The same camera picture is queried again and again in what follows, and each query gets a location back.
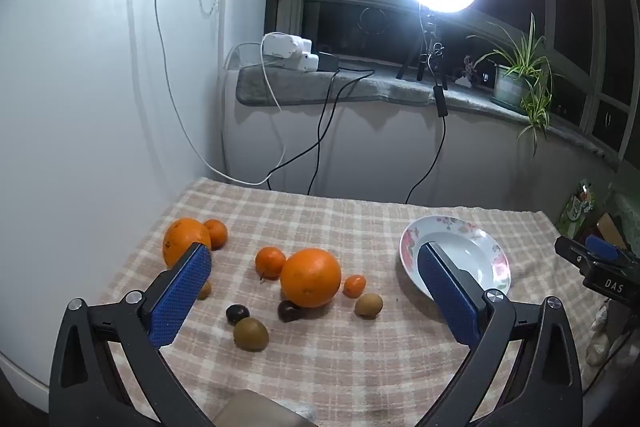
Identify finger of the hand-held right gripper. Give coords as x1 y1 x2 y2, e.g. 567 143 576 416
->
586 234 633 261
555 235 601 269

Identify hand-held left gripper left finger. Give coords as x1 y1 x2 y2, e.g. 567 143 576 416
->
49 242 216 427

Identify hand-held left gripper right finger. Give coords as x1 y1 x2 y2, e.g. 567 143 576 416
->
417 242 586 427

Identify white floral plate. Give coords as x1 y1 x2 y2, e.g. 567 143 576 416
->
399 215 512 301

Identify dark plum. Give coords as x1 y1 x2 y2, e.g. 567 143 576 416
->
277 300 302 323
225 304 250 326

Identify large speckled orange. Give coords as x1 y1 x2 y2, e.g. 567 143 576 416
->
162 217 213 269

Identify mandarin orange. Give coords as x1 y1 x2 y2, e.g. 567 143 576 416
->
203 219 229 251
255 246 287 279

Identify brown kiwi fruit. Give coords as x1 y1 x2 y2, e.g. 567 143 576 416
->
354 292 384 319
232 317 270 352

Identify small oval mandarin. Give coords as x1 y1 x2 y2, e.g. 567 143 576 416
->
342 274 366 299

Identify large round orange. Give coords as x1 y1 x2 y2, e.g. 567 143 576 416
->
279 248 343 309

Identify person's right hand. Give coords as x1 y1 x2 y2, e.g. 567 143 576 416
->
585 307 614 366

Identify brown box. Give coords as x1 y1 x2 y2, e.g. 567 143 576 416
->
596 212 627 254

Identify green printed box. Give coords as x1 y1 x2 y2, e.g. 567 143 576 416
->
556 179 599 239

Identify beige checked cloth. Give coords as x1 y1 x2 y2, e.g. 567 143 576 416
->
99 177 593 427

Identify white plant pot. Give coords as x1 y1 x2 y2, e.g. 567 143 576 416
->
492 63 532 108

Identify spider plant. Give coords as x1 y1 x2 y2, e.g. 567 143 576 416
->
466 13 562 158

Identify small dark potted plant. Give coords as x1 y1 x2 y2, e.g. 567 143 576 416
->
452 54 493 88

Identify white power adapters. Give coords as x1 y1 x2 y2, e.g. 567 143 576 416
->
260 33 321 73

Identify black ring light cable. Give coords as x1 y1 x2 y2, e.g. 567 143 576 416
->
404 7 449 204

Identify white looped cable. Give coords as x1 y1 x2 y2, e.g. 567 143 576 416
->
222 42 266 70

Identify long white cable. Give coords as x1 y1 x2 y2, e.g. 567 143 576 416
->
154 0 287 186

